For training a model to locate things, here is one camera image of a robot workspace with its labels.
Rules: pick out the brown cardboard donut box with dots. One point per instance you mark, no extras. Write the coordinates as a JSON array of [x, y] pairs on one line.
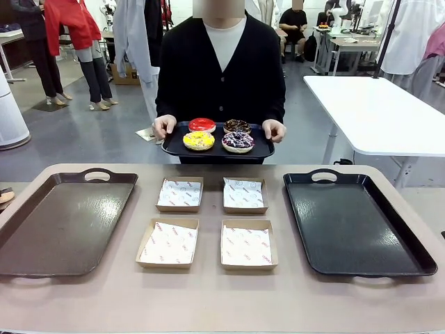
[[163, 264], [179, 209], [248, 267], [245, 210]]

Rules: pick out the seated person in black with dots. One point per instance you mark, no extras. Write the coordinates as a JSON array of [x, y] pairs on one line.
[[293, 24]]

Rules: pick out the person in black cardigan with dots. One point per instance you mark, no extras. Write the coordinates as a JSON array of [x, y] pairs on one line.
[[194, 69]]

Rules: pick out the person's left hand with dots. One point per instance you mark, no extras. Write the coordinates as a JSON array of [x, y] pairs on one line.
[[275, 130]]

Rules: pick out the grey background desk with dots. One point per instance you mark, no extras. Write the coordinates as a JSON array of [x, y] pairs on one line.
[[351, 43]]

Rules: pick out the white table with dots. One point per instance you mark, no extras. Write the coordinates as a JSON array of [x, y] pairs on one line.
[[382, 111]]

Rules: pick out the black backpack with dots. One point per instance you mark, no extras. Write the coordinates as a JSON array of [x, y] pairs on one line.
[[310, 47]]

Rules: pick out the mannequin in grey trousers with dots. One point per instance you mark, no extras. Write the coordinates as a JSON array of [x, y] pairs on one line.
[[95, 76]]

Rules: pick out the small black serving tray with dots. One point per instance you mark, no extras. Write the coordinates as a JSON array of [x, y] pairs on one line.
[[217, 150]]

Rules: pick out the chocolate donut with sprinkles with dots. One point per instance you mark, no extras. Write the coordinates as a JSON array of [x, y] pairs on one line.
[[244, 128]]

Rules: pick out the cardboard box on floor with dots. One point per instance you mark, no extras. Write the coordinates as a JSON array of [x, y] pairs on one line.
[[125, 74]]

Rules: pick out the white cylindrical appliance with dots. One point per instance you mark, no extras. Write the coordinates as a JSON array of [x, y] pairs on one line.
[[10, 121]]

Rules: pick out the mannequin in black clothes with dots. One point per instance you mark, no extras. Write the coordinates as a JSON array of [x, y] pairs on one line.
[[45, 66]]

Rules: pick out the red jacket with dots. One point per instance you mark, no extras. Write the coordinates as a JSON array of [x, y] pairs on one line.
[[69, 24]]

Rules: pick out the tan paper sheet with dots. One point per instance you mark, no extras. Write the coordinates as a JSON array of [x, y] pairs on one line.
[[144, 134]]

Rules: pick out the red glazed donut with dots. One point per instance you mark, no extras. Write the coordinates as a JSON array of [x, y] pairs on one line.
[[194, 124]]

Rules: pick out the person's right hand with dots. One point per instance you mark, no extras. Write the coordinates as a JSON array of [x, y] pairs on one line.
[[162, 126]]

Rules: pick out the pink garment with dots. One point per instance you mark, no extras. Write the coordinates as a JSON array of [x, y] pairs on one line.
[[436, 43]]

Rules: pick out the light blue hanging shirt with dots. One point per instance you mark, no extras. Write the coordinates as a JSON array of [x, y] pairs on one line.
[[132, 35]]

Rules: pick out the person's left forearm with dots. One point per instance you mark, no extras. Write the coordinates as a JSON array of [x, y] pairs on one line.
[[275, 104]]

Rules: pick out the yellow frosted donut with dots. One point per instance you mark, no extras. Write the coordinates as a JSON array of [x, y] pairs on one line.
[[190, 141]]

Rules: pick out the white hanging shirt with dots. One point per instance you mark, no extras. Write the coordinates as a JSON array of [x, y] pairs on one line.
[[410, 35]]

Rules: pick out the dark donut with white drizzle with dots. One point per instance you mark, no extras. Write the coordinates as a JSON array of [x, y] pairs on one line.
[[229, 143]]

